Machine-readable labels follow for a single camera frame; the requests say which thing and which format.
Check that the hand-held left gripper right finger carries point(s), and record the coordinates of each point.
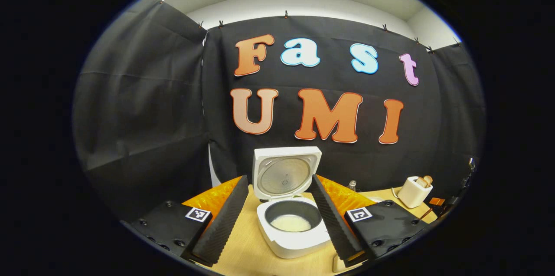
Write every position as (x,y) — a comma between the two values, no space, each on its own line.
(334,224)

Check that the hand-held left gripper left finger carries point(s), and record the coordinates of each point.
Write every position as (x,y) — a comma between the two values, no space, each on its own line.
(219,224)

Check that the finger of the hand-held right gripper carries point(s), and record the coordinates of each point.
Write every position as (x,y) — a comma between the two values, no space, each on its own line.
(437,201)

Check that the brown wooden spoon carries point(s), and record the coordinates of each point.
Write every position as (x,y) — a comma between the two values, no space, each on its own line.
(426,212)

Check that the white rice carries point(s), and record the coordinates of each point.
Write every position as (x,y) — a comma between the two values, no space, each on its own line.
(290,223)

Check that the white rice cooker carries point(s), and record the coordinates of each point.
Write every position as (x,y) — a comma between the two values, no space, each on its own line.
(295,245)

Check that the toast slice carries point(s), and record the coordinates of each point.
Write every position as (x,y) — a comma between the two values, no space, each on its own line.
(421,182)
(428,179)

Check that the white toaster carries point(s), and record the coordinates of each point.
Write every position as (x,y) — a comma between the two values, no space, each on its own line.
(412,193)

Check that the clear plastic water bottle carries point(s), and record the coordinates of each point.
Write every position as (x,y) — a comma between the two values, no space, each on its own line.
(352,185)

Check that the black backdrop cloth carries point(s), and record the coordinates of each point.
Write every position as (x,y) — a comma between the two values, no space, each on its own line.
(151,106)

